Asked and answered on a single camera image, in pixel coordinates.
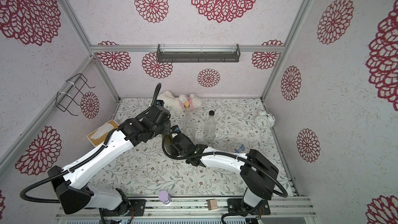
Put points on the black wall shelf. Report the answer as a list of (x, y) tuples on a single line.
[(200, 54)]

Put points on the white alarm clock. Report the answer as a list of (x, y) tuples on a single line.
[(264, 120)]

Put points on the clear plastic bottle blue label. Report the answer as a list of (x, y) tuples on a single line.
[(210, 128)]

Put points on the small wooden block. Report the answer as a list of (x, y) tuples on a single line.
[(212, 204)]

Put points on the white tissue sheet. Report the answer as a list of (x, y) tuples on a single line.
[(104, 129)]

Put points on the blue peeled label sticker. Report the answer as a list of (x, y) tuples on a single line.
[(240, 149)]

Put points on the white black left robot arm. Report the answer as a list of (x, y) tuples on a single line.
[(73, 189)]

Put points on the clear tall glass bottle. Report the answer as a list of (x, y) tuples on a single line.
[(188, 123)]

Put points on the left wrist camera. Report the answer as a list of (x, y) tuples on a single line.
[(160, 102)]

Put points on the black wire wall rack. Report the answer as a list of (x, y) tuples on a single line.
[(67, 97)]

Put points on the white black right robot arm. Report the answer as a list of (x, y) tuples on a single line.
[(257, 172)]

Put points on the white plush toy pink scarf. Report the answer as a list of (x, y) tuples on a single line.
[(178, 104)]

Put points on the dark green wine bottle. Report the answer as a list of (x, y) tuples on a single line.
[(166, 142)]

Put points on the purple small cup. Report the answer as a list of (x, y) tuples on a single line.
[(164, 197)]

